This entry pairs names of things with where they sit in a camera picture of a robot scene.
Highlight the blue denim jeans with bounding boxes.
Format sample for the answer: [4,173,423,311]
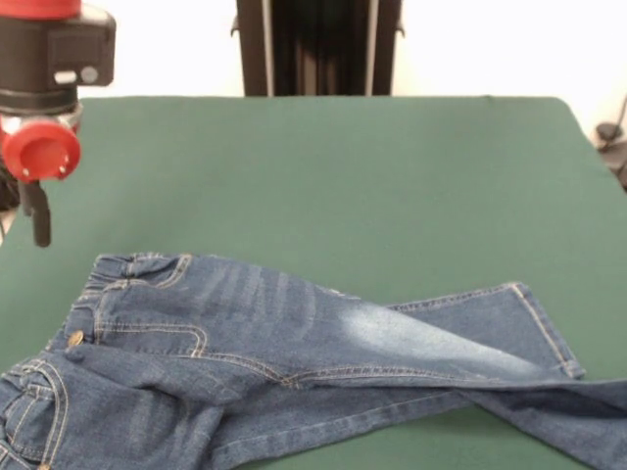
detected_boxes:
[0,252,627,470]

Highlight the black round plug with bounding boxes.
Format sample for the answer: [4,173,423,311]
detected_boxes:
[595,121,621,144]

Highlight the dark green table cloth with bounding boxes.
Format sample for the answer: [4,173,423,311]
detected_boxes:
[0,95,627,470]

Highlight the black metal column stand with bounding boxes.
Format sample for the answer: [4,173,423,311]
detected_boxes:
[229,0,408,98]

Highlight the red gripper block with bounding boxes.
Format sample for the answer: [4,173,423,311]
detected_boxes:
[0,115,82,249]

